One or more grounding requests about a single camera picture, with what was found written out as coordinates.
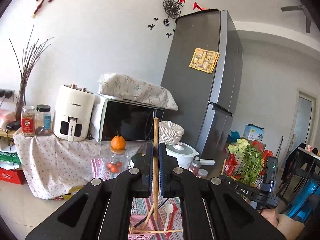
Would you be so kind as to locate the red box on shelf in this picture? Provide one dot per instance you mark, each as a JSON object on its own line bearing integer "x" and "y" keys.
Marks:
{"x": 12, "y": 176}

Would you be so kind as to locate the pink perforated utensil basket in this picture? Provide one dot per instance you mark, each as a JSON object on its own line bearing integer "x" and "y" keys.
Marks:
{"x": 156, "y": 226}

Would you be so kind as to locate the leafy green vegetables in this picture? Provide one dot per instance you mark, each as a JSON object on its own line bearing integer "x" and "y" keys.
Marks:
{"x": 242, "y": 146}

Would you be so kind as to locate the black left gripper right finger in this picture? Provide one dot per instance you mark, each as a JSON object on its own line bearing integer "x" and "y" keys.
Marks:
{"x": 209, "y": 208}

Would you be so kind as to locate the black chopstick gold end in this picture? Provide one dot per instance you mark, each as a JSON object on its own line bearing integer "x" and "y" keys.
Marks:
{"x": 146, "y": 218}

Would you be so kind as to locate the woven lidded basket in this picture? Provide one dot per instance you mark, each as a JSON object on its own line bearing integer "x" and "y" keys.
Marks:
{"x": 170, "y": 133}

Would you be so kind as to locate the black lid clear jar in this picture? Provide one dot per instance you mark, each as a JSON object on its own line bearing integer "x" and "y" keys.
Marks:
{"x": 43, "y": 120}

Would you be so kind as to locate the white plastic spoon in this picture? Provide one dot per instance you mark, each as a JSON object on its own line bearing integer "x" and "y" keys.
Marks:
{"x": 169, "y": 210}

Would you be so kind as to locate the black microwave oven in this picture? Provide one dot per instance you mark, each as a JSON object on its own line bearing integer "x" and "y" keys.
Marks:
{"x": 131, "y": 120}

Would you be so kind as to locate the grey refrigerator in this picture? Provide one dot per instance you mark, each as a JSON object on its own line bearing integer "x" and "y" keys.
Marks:
{"x": 206, "y": 102}

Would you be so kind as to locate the light wooden chopstick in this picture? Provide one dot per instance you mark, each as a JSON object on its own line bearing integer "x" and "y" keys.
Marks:
{"x": 155, "y": 169}

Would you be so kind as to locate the dark green squash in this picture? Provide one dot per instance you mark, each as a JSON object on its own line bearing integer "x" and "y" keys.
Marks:
{"x": 136, "y": 157}

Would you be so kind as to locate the large orange on jar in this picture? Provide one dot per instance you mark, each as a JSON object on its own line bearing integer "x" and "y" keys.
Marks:
{"x": 118, "y": 142}

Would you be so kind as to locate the yellow cardboard box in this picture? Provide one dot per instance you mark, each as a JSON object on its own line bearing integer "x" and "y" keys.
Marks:
{"x": 67, "y": 196}

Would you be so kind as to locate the patterned striped tablecloth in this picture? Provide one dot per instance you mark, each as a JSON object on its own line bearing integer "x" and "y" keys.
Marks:
{"x": 140, "y": 206}

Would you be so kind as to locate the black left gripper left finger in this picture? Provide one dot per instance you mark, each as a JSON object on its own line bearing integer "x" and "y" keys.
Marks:
{"x": 101, "y": 209}

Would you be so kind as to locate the yellow paper on fridge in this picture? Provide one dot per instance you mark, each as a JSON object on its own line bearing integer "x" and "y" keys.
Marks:
{"x": 204, "y": 60}

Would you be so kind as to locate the black wire rack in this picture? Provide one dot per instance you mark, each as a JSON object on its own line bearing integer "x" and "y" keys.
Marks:
{"x": 247, "y": 168}

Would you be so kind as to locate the jar of red dried fruit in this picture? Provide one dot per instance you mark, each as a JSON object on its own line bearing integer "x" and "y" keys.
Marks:
{"x": 195, "y": 165}

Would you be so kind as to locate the red label glass jar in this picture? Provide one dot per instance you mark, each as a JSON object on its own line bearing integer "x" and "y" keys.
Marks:
{"x": 28, "y": 121}

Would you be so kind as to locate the vase of dry twigs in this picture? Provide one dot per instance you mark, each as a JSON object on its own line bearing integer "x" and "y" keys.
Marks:
{"x": 30, "y": 56}

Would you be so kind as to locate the white electric cooking pot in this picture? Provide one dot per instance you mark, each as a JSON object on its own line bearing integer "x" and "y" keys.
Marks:
{"x": 185, "y": 154}

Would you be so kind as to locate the jar of dried slices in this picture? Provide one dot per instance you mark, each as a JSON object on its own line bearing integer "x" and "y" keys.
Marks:
{"x": 202, "y": 173}

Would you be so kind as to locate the black chair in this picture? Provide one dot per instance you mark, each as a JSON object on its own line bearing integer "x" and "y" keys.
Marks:
{"x": 298, "y": 163}

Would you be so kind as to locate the white air fryer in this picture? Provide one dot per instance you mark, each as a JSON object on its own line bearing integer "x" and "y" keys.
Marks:
{"x": 73, "y": 113}

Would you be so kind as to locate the glass jar with tangerines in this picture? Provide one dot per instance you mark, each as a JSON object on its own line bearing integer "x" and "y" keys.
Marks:
{"x": 116, "y": 161}

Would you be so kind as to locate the black geometric wall clock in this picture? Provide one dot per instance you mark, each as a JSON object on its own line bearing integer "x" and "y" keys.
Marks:
{"x": 172, "y": 10}

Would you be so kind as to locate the person's right hand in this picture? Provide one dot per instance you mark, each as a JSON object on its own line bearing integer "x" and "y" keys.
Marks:
{"x": 271, "y": 216}

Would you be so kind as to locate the floral cloth microwave cover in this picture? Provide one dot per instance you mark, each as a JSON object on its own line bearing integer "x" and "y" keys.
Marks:
{"x": 128, "y": 88}

